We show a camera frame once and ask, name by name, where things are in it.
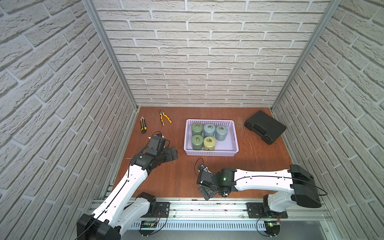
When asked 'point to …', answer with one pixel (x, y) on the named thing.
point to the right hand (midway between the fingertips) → (210, 186)
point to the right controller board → (272, 227)
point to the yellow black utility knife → (143, 128)
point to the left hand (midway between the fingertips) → (171, 150)
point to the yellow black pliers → (161, 114)
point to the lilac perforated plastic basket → (228, 147)
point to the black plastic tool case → (265, 126)
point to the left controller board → (147, 224)
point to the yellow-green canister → (209, 143)
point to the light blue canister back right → (221, 134)
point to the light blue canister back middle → (209, 130)
